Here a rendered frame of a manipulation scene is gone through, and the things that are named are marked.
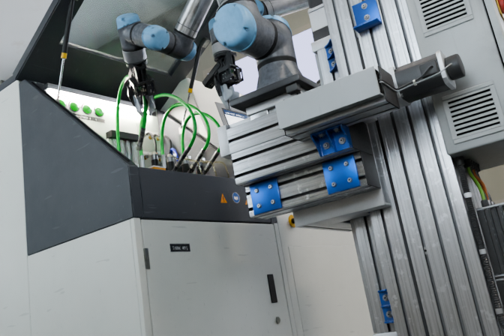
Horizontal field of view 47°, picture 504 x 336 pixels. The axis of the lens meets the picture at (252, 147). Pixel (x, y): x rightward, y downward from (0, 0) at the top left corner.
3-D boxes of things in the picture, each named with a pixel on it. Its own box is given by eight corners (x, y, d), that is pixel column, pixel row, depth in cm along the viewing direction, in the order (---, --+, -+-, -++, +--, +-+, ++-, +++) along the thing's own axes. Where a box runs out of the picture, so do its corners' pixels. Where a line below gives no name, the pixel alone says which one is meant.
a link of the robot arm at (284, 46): (305, 62, 169) (296, 21, 172) (279, 49, 158) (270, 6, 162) (272, 77, 175) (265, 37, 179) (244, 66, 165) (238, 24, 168)
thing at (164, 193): (144, 217, 171) (138, 166, 176) (134, 221, 174) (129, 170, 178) (271, 223, 219) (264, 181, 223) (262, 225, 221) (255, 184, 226)
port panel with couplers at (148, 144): (148, 188, 245) (141, 120, 254) (143, 190, 247) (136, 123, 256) (171, 190, 255) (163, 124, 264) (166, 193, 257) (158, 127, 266)
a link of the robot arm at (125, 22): (125, 20, 181) (109, 17, 186) (133, 53, 186) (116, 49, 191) (145, 13, 186) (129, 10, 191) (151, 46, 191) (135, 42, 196)
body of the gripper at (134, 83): (136, 101, 194) (128, 67, 188) (129, 93, 201) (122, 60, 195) (157, 95, 196) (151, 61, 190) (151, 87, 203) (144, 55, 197)
